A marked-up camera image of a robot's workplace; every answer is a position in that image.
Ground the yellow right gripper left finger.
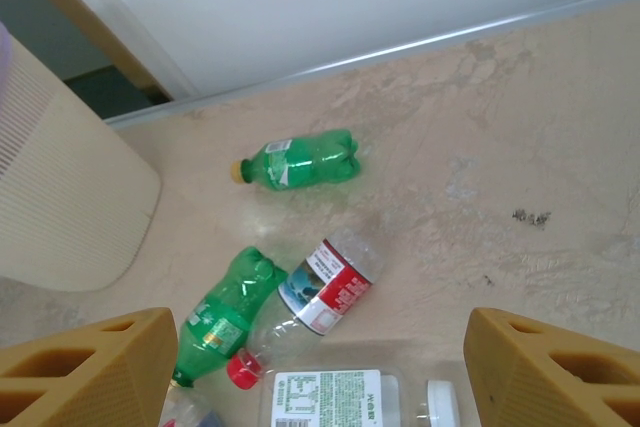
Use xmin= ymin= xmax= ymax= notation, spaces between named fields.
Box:
xmin=0 ymin=307 xmax=179 ymax=427

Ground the blue-tinted bottle pink label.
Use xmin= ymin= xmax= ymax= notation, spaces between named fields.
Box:
xmin=159 ymin=386 xmax=224 ymax=427

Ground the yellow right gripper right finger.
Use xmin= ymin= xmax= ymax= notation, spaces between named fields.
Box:
xmin=463 ymin=307 xmax=640 ymax=427

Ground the wooden door frame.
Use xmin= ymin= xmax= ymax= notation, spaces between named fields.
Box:
xmin=14 ymin=0 xmax=174 ymax=98

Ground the clear bottle white green label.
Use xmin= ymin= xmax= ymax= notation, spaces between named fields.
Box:
xmin=257 ymin=368 xmax=461 ymax=427

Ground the beige slatted waste bin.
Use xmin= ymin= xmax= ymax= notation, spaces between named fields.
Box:
xmin=0 ymin=35 xmax=162 ymax=293

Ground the green soda bottle yellow cap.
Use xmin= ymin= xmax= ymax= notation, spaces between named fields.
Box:
xmin=229 ymin=129 xmax=360 ymax=193
xmin=172 ymin=245 xmax=289 ymax=388

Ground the clear bottle red white label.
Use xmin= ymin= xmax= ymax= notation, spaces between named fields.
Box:
xmin=227 ymin=227 xmax=385 ymax=391

